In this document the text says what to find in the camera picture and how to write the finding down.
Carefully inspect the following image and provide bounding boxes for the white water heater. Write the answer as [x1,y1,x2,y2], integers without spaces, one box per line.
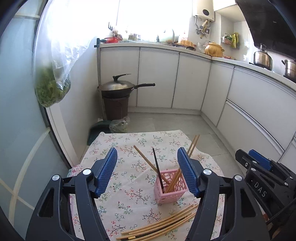
[192,0,215,22]

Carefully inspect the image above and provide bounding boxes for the red basket on counter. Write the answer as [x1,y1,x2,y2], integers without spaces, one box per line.
[104,37,119,44]

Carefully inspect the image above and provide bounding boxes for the yellow clay pot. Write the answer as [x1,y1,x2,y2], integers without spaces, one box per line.
[204,42,225,58]

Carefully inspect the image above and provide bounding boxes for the floral tablecloth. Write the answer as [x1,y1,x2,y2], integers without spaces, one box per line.
[69,131,226,241]

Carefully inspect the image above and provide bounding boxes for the pink perforated utensil basket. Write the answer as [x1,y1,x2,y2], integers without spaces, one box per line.
[154,169,188,205]

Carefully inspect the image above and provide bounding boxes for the stainless steel stockpot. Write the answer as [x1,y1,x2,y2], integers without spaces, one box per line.
[281,59,296,83]

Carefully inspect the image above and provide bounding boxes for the stainless steel kettle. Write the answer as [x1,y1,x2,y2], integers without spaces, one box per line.
[253,44,273,71]

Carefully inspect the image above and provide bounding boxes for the bamboo chopstick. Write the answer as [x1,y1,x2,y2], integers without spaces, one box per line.
[165,135,200,193]
[121,204,198,236]
[116,205,198,240]
[169,134,198,191]
[133,145,170,184]
[133,214,195,241]

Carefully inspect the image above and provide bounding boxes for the dark black chopstick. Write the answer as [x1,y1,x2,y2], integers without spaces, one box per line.
[152,148,164,193]

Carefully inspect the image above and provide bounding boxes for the clear plastic bag on floor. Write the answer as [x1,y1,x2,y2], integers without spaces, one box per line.
[109,116,130,133]

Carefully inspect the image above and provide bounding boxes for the plastic bag of greens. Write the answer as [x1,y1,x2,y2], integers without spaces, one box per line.
[35,40,90,108]

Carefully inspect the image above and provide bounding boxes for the black wok with lid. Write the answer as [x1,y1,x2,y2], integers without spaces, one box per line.
[101,73,156,98]

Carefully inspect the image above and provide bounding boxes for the kitchen faucet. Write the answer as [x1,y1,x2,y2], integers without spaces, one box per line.
[171,29,175,45]

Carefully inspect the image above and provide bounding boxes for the wall rack with packets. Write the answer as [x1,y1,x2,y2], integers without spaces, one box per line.
[222,32,239,49]

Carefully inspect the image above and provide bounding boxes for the black range hood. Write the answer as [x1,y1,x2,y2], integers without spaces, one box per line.
[236,1,295,59]

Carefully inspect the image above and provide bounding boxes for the brown stool under wok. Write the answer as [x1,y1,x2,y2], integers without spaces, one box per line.
[102,95,130,121]

